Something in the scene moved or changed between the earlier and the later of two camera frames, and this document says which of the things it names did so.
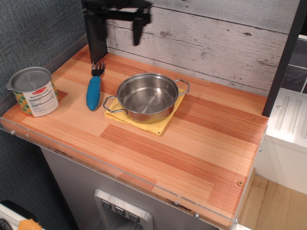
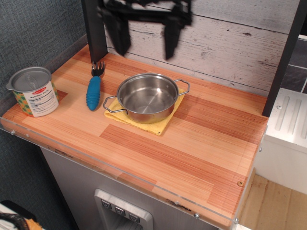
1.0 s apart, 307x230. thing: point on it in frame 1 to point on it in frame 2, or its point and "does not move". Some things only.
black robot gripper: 120,9 to 175,13
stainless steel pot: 147,97 does not move
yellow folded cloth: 114,110 does not move
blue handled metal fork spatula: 93,91 does not move
